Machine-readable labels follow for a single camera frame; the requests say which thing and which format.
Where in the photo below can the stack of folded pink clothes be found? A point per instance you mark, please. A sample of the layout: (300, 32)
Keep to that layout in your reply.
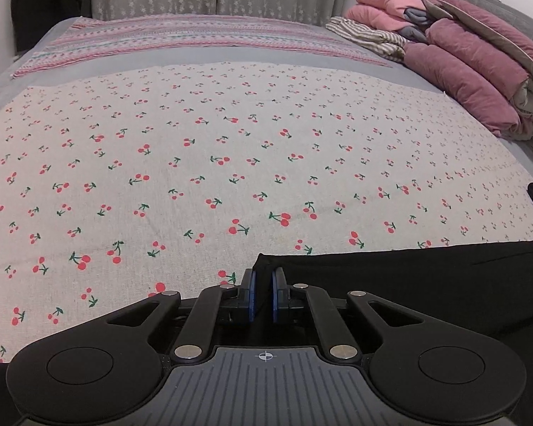
(377, 6)

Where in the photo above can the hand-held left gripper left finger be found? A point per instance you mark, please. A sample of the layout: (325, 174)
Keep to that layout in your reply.
(249, 297)

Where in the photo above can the mauve velvet quilt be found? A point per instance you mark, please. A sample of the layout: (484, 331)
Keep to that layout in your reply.
(462, 66)

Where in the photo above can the gray folded garment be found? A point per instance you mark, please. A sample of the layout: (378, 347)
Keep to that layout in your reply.
(415, 20)

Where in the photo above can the pink striped blanket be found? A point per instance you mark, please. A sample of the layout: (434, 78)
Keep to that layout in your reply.
(182, 35)

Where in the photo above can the black pants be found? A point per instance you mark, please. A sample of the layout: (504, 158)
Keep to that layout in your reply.
(426, 275)

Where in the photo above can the striped beige garment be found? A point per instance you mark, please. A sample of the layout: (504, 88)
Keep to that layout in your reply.
(368, 35)

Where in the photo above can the cherry print bed sheet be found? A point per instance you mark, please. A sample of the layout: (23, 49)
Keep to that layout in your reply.
(204, 142)

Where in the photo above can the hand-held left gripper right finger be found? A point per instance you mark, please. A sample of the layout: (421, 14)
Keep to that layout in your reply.
(276, 297)

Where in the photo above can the hanging dark coat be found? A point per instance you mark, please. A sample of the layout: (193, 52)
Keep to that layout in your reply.
(40, 0)

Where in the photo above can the gray pillow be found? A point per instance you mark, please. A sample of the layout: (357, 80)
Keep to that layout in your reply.
(506, 6)

